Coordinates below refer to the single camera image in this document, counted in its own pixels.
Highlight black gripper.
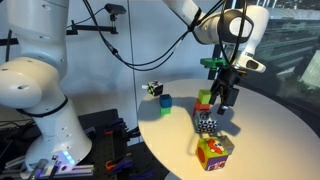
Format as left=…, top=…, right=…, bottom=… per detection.
left=209, top=68, right=240, bottom=115

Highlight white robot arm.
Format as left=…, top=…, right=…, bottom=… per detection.
left=0, top=0, right=269, bottom=177

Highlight lime green block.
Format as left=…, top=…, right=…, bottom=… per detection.
left=198, top=89, right=211, bottom=104

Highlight orange block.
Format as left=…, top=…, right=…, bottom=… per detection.
left=193, top=100, right=210, bottom=113

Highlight blue block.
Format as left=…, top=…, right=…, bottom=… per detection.
left=159, top=94, right=172, bottom=108

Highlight owl picture soft cube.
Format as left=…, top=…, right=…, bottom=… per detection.
left=195, top=111, right=217, bottom=133

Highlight colorful house soft cube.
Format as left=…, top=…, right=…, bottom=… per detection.
left=195, top=137, right=229, bottom=171

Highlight zebra picture soft cube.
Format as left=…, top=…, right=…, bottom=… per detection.
left=142, top=80, right=163, bottom=96

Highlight black perforated base board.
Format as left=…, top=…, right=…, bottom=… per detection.
left=0, top=108, right=168, bottom=180

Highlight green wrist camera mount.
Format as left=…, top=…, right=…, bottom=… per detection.
left=200, top=58, right=227, bottom=69

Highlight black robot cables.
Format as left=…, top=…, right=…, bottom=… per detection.
left=81, top=0, right=249, bottom=73

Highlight black camera on boom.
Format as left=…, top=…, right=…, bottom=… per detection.
left=67, top=3, right=126, bottom=35

